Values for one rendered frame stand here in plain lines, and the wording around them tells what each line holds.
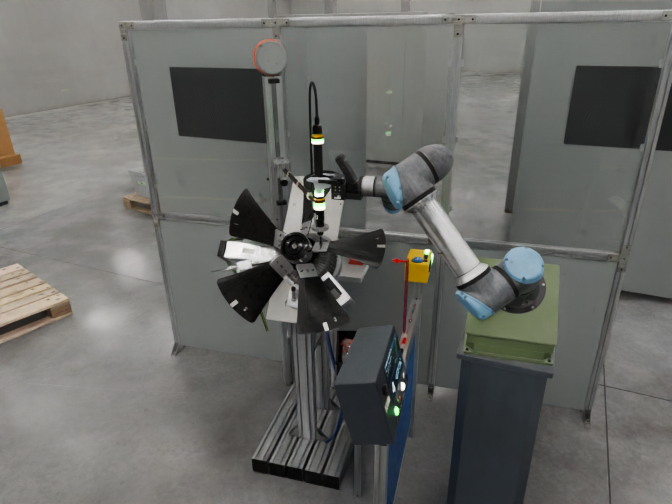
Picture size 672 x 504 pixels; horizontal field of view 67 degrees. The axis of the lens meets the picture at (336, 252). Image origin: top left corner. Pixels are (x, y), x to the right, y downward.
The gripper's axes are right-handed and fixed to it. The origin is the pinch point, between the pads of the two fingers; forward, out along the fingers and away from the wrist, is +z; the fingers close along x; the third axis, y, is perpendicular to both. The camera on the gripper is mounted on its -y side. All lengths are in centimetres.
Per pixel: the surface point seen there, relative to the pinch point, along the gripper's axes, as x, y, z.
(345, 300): -5, 49, -14
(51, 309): 79, 141, 235
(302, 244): -4.6, 26.4, 3.2
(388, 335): -63, 23, -42
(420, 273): 21, 46, -41
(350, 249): -1.2, 28.0, -15.5
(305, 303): -17.8, 45.1, -1.9
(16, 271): 121, 139, 310
